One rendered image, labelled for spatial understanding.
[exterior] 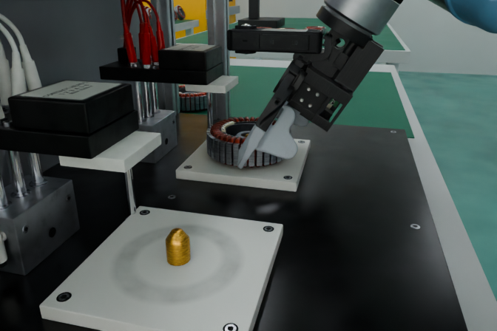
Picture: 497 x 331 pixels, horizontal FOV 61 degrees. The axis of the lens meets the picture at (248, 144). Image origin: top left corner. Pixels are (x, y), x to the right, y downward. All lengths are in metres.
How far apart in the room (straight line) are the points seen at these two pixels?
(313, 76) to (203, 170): 0.17
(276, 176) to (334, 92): 0.12
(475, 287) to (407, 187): 0.15
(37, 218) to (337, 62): 0.35
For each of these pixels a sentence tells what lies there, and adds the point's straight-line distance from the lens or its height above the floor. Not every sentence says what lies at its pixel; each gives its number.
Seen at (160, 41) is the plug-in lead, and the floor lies 0.92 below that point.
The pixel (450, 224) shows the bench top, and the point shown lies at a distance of 0.52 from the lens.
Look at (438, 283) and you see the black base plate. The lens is 0.39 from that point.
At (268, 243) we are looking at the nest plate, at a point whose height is 0.78.
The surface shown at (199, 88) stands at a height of 0.88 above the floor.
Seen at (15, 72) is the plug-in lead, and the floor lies 0.93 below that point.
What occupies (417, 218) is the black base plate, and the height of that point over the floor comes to 0.77.
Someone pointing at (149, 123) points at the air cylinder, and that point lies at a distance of 0.57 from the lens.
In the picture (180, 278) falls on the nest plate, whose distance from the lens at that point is 0.34.
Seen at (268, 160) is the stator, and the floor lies 0.79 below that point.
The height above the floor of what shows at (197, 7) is 0.82.
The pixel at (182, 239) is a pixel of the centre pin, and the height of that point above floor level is 0.80.
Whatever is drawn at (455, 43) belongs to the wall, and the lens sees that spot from 5.75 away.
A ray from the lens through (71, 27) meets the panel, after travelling 0.64.
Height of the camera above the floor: 0.99
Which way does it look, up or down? 21 degrees down
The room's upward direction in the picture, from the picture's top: straight up
